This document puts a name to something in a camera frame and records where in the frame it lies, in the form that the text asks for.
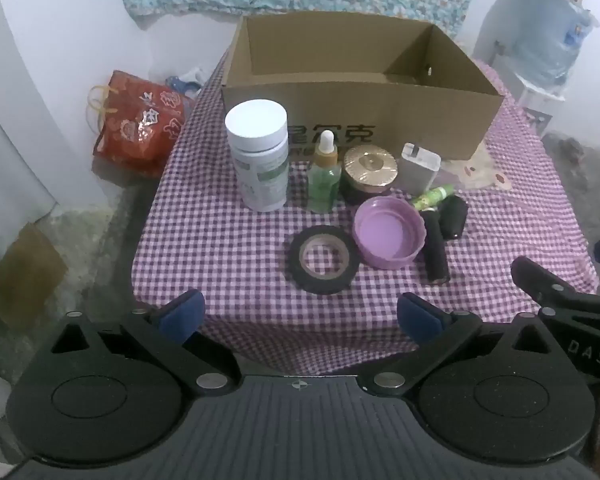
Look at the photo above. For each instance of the white pill bottle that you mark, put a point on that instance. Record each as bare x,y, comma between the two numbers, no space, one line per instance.
260,160

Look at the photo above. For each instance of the blue water jug dispenser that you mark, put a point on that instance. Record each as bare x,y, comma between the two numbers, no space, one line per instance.
535,91

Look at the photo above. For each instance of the red gift bag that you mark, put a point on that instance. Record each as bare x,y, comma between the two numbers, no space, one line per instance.
140,125

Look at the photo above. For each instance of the blue water jug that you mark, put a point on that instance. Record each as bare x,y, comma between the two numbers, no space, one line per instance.
550,35

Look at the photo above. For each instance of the purple checked tablecloth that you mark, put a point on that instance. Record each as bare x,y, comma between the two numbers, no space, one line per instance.
220,240

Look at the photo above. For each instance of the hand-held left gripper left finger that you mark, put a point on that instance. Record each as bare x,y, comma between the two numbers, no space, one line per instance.
184,311

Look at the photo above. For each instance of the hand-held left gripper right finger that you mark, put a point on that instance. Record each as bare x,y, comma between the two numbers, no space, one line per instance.
419,314

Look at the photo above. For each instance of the brown cardboard box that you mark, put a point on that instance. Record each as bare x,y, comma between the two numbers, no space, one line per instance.
430,110

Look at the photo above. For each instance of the white charger adapter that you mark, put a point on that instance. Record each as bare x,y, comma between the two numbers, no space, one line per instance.
419,169

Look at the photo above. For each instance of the gold-lidded dark jar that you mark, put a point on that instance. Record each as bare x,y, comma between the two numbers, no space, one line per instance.
370,167

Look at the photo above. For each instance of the green lip balm tube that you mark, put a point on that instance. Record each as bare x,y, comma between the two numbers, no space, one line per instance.
432,196

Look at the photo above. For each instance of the purple plastic lid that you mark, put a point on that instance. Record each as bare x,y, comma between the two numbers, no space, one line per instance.
387,232

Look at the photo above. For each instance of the blue and white packet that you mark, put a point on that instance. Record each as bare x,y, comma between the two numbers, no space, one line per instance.
185,84

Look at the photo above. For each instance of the black tape roll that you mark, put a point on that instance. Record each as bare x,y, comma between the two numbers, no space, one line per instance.
296,260

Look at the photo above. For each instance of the brown cardboard sheet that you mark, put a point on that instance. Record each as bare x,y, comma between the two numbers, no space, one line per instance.
27,275

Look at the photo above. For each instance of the long black cylinder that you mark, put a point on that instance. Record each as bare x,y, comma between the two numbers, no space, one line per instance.
435,250

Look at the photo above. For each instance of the short black cap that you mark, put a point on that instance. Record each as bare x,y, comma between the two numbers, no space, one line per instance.
454,217

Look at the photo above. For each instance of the green dropper bottle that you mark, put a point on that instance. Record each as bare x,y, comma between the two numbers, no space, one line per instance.
324,180

